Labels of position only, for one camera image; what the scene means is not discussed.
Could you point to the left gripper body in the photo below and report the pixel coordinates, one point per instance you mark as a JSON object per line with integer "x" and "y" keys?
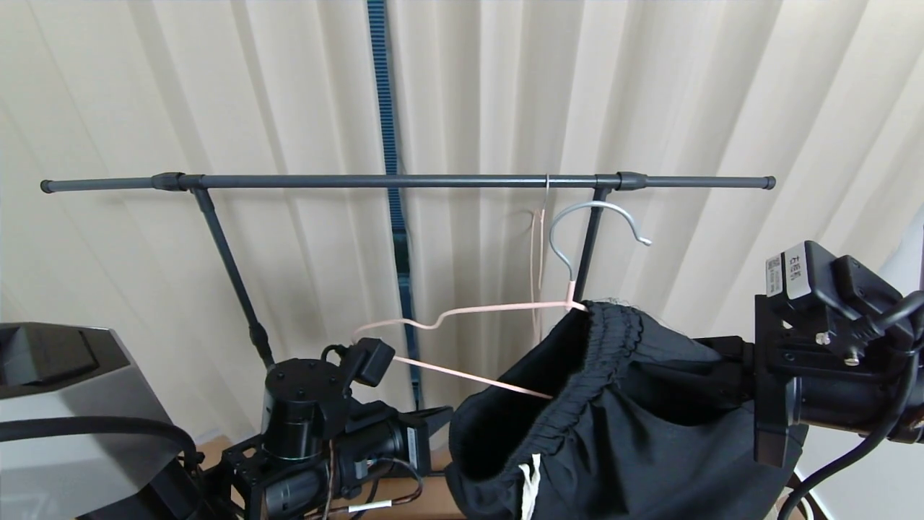
{"x": 411, "y": 444}

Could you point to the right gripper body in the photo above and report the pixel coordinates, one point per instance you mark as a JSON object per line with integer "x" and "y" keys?
{"x": 772, "y": 404}

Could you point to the black shorts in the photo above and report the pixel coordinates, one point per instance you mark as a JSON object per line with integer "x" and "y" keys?
{"x": 650, "y": 433}

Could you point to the pink clothes hanger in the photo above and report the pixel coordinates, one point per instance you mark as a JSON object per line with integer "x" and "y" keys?
{"x": 535, "y": 260}
{"x": 553, "y": 245}

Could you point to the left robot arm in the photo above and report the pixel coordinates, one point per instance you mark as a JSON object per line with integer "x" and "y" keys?
{"x": 86, "y": 375}

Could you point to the black clothes rack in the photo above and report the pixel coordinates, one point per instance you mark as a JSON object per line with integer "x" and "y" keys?
{"x": 325, "y": 180}

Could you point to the beige curtain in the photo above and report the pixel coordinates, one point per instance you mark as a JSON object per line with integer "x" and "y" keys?
{"x": 722, "y": 87}
{"x": 180, "y": 87}

